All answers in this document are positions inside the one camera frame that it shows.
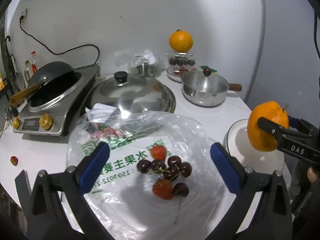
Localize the large orange with stem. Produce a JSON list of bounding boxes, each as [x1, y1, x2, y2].
[[247, 101, 289, 152]]

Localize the white plate with dark rim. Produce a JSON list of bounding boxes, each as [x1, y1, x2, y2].
[[225, 119, 285, 174]]

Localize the clear plastic bag green print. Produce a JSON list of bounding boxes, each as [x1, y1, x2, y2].
[[66, 109, 235, 239]]

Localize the grey refrigerator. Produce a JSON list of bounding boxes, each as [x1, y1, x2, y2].
[[247, 0, 319, 126]]

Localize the dark cherry cluster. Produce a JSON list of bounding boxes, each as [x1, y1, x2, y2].
[[137, 155, 193, 181]]

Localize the steel induction cooker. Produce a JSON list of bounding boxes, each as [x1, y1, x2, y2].
[[13, 65, 100, 136]]

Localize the stray strawberry on table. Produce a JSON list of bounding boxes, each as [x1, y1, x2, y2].
[[10, 156, 18, 166]]

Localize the green yellow sponge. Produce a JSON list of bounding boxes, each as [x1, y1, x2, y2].
[[201, 66, 217, 75]]

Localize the small steel saucepan with lid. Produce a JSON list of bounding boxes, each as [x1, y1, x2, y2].
[[181, 70, 242, 107]]

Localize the large steel wok lid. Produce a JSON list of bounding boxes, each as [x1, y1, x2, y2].
[[85, 71, 176, 113]]

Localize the clear glass container with cherries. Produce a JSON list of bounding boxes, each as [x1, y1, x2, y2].
[[166, 51, 200, 83]]

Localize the steel condiment cups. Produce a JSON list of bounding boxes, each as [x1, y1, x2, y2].
[[136, 61, 157, 77]]

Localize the oil bottle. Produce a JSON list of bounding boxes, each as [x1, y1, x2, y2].
[[24, 60, 33, 83]]

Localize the crumpled clear plastic bag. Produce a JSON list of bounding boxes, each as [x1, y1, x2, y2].
[[116, 49, 166, 77]]

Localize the orange on glass container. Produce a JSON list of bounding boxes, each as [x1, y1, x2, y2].
[[169, 30, 193, 53]]

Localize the black umbrella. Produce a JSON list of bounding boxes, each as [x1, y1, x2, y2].
[[4, 35, 18, 93]]

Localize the black wok with yellow handle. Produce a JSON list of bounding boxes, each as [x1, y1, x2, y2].
[[10, 61, 81, 107]]

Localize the black power cable of cooker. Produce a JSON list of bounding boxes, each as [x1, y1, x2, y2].
[[18, 15, 101, 67]]

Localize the white wall socket left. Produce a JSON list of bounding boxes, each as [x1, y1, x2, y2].
[[19, 8, 28, 23]]

